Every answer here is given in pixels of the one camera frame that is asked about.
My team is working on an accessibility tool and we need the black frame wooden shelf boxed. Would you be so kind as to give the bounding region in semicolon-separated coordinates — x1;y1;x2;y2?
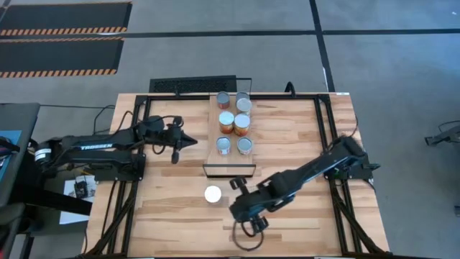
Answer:
202;76;257;178

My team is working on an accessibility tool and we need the black keyboard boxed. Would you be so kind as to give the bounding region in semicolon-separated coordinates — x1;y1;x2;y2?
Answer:
149;75;238;94

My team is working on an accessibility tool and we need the orange red corn can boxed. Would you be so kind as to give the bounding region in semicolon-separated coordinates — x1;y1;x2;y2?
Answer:
233;113;252;137
203;185;223;205

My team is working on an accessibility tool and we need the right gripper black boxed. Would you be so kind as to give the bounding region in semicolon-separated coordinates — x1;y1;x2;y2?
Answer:
229;176;270;234

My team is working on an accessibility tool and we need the black stand leg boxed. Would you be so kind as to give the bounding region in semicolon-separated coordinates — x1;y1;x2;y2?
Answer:
423;121;460;147

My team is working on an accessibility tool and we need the orange sided can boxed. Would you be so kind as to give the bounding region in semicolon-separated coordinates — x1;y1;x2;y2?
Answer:
218;110;236;135

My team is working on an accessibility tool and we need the black cable loop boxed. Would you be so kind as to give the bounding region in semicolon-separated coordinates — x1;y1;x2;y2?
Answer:
231;219;266;252

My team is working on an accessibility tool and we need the short carrots can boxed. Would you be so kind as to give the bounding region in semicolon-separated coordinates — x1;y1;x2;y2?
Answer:
216;136;231;156

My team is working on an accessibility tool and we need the black hazard-striped floor mat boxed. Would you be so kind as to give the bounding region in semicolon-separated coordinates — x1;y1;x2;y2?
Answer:
0;1;133;37
0;37;125;79

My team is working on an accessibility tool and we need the tall light blue can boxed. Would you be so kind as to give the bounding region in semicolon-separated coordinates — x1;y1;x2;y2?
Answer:
236;97;253;117

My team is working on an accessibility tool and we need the green peas can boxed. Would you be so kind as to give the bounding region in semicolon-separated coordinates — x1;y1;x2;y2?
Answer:
236;137;254;156

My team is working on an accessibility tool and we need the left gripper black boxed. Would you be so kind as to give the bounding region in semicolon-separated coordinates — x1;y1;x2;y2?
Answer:
160;117;198;165

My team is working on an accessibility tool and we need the small black controller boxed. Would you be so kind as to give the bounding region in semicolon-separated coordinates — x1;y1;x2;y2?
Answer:
73;181;89;199

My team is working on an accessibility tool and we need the white paper sheet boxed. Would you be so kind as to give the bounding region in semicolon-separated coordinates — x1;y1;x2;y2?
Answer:
59;176;98;226

